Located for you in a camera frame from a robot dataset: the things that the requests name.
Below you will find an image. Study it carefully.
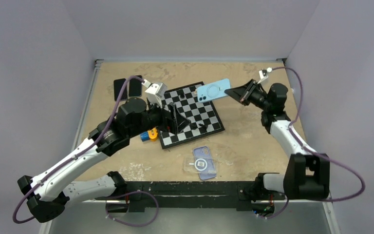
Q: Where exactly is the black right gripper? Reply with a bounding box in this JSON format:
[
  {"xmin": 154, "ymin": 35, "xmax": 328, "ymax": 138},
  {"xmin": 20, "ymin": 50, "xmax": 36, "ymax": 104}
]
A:
[{"xmin": 224, "ymin": 79, "xmax": 271, "ymax": 111}]

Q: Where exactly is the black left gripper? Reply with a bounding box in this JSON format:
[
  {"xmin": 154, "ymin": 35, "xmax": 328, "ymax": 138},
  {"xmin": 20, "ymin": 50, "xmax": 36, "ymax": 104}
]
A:
[{"xmin": 128, "ymin": 96, "xmax": 190, "ymax": 138}]

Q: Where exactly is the clear magsafe phone case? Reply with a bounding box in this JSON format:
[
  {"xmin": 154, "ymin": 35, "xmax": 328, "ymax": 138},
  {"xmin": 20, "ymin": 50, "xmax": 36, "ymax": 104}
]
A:
[{"xmin": 183, "ymin": 156, "xmax": 218, "ymax": 175}]

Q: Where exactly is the lilac phone case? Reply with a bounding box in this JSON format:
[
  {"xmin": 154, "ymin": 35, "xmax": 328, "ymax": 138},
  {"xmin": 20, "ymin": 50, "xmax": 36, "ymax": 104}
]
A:
[{"xmin": 193, "ymin": 146, "xmax": 217, "ymax": 180}]

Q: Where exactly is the black phone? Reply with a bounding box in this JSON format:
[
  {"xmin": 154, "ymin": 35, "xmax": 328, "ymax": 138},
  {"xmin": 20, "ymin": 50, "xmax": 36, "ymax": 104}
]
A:
[{"xmin": 113, "ymin": 78, "xmax": 128, "ymax": 101}]

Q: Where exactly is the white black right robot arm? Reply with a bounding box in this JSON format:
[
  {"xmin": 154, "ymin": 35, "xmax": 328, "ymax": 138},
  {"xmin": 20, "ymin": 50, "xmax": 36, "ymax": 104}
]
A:
[{"xmin": 225, "ymin": 80, "xmax": 330, "ymax": 200}]

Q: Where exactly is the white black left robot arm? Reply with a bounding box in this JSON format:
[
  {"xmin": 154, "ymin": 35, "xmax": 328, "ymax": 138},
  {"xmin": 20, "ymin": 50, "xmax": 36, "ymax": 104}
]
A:
[{"xmin": 18, "ymin": 98, "xmax": 190, "ymax": 223}]

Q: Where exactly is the black chess pawn lower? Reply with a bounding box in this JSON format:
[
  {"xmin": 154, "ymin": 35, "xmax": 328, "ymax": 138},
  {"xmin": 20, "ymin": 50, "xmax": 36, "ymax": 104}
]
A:
[{"xmin": 190, "ymin": 123, "xmax": 198, "ymax": 130}]

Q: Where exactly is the black white chessboard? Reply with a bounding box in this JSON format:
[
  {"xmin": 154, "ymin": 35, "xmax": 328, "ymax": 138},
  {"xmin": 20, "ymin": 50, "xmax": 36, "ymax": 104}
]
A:
[{"xmin": 159, "ymin": 81, "xmax": 225, "ymax": 149}]

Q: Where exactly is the black chess pawn right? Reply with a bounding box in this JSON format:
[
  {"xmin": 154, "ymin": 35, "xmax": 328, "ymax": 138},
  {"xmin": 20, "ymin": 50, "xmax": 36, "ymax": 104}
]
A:
[{"xmin": 198, "ymin": 123, "xmax": 210, "ymax": 133}]

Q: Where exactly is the blue orange toy piece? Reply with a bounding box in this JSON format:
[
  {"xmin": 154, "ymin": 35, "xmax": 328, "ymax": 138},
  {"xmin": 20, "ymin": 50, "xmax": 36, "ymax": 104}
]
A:
[{"xmin": 140, "ymin": 128, "xmax": 159, "ymax": 142}]

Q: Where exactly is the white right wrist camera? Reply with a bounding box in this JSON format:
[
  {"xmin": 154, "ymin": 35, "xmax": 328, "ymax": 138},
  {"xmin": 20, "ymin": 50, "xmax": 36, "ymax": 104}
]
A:
[{"xmin": 258, "ymin": 67, "xmax": 273, "ymax": 84}]

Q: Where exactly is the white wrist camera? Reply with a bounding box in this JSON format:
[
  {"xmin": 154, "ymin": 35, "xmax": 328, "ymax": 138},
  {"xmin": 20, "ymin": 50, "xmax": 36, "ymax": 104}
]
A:
[
  {"xmin": 258, "ymin": 67, "xmax": 273, "ymax": 84},
  {"xmin": 142, "ymin": 79, "xmax": 168, "ymax": 108}
]

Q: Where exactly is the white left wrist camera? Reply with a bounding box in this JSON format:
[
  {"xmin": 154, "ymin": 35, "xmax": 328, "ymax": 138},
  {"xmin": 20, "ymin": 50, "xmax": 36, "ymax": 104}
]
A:
[{"xmin": 142, "ymin": 79, "xmax": 168, "ymax": 108}]

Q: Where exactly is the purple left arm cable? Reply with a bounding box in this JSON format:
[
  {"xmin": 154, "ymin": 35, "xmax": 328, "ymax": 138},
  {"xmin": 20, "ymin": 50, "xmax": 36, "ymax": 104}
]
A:
[{"xmin": 12, "ymin": 76, "xmax": 147, "ymax": 225}]

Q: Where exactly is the black metal base frame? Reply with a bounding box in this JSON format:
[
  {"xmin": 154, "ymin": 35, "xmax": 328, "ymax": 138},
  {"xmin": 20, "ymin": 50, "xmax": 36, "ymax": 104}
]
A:
[{"xmin": 99, "ymin": 181, "xmax": 286, "ymax": 212}]

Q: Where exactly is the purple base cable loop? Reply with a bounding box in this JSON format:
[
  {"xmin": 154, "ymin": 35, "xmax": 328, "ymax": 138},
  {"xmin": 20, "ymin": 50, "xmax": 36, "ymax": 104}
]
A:
[{"xmin": 105, "ymin": 190, "xmax": 160, "ymax": 228}]

